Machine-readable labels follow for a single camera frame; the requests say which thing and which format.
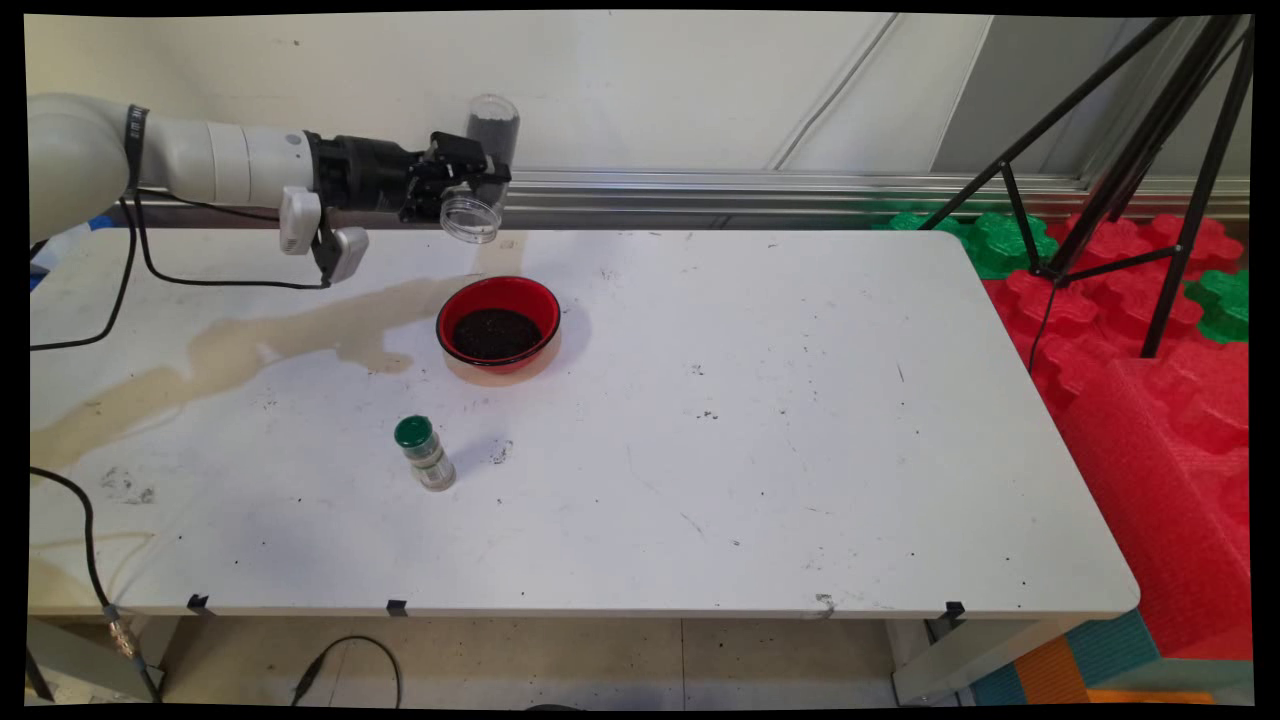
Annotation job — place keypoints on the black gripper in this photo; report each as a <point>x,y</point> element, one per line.
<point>370,175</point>

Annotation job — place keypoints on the clear plastic jar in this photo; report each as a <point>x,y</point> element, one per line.
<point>493,130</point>

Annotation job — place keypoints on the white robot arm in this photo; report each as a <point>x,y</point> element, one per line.
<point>80,150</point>

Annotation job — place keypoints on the red bowl with dark grains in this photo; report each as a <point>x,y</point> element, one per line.
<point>497,335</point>

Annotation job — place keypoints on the green-capped spice shaker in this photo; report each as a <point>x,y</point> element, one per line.
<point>432,465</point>

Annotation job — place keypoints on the clear plastic bottle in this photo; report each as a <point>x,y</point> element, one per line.
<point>65,245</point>

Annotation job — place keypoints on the green foam block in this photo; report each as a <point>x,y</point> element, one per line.
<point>1225,310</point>
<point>915,222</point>
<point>995,250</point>

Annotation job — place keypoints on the grey table leg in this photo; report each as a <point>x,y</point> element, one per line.
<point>960,665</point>
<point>80,660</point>

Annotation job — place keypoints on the black tripod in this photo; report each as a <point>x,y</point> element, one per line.
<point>1125,165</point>

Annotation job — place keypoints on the teal orange foam mat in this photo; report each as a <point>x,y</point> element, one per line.
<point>1110,650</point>

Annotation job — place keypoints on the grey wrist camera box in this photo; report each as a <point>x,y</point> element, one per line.
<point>345,255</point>

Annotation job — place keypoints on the aluminium wall rail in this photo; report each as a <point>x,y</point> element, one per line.
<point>700,185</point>

